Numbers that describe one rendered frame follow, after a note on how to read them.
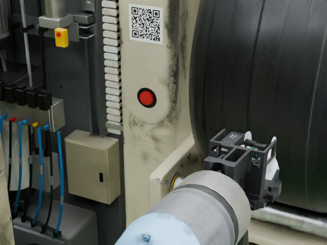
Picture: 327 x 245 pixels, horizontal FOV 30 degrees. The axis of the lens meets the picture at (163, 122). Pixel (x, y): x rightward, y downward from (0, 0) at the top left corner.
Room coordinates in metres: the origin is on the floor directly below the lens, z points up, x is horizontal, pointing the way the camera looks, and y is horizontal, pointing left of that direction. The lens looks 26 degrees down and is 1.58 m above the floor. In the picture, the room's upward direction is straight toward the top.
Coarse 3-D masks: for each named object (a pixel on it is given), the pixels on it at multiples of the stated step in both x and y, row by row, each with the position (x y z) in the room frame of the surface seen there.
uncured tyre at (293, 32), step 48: (240, 0) 0.91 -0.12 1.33; (288, 0) 0.89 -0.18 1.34; (192, 48) 0.95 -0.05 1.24; (240, 48) 0.88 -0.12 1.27; (288, 48) 0.85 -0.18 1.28; (192, 96) 0.93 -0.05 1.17; (240, 96) 0.86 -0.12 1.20; (288, 96) 0.83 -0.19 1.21; (288, 144) 0.83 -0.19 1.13; (288, 192) 0.88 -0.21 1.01
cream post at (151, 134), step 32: (128, 0) 1.18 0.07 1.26; (160, 0) 1.15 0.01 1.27; (192, 0) 1.21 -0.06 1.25; (128, 32) 1.19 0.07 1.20; (192, 32) 1.22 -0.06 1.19; (128, 64) 1.19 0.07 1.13; (160, 64) 1.15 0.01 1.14; (128, 96) 1.19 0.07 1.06; (160, 96) 1.15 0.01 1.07; (128, 128) 1.19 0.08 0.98; (160, 128) 1.15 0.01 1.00; (128, 160) 1.19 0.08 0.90; (160, 160) 1.15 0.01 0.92; (128, 192) 1.19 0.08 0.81; (128, 224) 1.19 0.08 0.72
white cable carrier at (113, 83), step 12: (108, 0) 1.22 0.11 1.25; (108, 12) 1.22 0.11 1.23; (108, 24) 1.22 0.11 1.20; (108, 36) 1.22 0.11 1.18; (108, 48) 1.22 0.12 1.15; (108, 60) 1.22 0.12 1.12; (120, 60) 1.24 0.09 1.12; (108, 72) 1.22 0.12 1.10; (120, 72) 1.24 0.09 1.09; (108, 84) 1.22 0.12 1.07; (120, 84) 1.22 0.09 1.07; (108, 96) 1.22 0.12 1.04; (120, 96) 1.22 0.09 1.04; (108, 108) 1.22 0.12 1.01; (120, 108) 1.24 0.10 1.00; (120, 120) 1.21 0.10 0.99; (120, 132) 1.21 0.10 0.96
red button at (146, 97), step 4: (144, 92) 1.17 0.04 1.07; (148, 92) 1.16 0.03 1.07; (140, 96) 1.17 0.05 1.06; (144, 96) 1.16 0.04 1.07; (148, 96) 1.16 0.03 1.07; (152, 96) 1.16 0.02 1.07; (144, 100) 1.16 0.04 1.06; (148, 100) 1.16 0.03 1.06; (152, 100) 1.16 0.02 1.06; (144, 104) 1.17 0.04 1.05; (148, 104) 1.16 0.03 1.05
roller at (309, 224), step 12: (180, 180) 1.06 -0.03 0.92; (276, 204) 0.98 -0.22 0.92; (252, 216) 0.98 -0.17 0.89; (264, 216) 0.97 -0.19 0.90; (276, 216) 0.96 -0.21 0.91; (288, 216) 0.95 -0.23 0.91; (300, 216) 0.95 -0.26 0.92; (312, 216) 0.94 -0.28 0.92; (324, 216) 0.94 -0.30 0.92; (300, 228) 0.94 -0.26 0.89; (312, 228) 0.93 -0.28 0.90; (324, 228) 0.92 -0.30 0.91
